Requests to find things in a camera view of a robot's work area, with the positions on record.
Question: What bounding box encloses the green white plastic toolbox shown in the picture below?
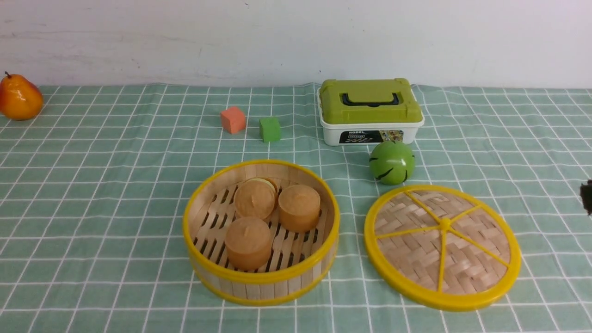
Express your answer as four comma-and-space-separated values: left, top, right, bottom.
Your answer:
317, 78, 425, 146

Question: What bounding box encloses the brown steamed cake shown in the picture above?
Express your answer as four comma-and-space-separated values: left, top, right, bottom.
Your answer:
224, 217, 272, 271
278, 184, 321, 233
234, 177, 278, 221

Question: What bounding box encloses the yellow bamboo steamer basket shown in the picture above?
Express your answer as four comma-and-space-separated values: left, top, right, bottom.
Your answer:
183, 160, 340, 307

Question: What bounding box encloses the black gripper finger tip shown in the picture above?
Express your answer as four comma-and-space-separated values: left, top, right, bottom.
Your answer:
580, 179, 592, 216

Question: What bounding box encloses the green toy watermelon ball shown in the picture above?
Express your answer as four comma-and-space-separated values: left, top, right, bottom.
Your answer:
369, 141, 416, 185

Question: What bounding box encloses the brown steamed cake back left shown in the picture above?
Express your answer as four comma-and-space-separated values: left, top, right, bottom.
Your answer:
234, 177, 278, 221

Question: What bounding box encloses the orange foam cube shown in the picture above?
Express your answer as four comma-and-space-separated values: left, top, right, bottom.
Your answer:
220, 107, 247, 135

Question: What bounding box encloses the brown steamed cake front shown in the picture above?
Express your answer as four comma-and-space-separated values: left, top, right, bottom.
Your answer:
224, 217, 272, 271

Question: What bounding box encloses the green foam cube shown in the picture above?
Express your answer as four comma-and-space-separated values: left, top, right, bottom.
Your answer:
259, 116, 282, 143

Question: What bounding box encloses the brown steamed cake back right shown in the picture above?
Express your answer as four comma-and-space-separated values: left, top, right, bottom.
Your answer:
278, 184, 321, 233

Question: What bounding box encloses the yellow woven steamer lid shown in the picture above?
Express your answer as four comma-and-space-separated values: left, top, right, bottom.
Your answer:
364, 184, 522, 312

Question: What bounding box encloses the orange toy pear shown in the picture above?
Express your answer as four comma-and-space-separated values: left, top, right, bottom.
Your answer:
0, 71, 44, 121

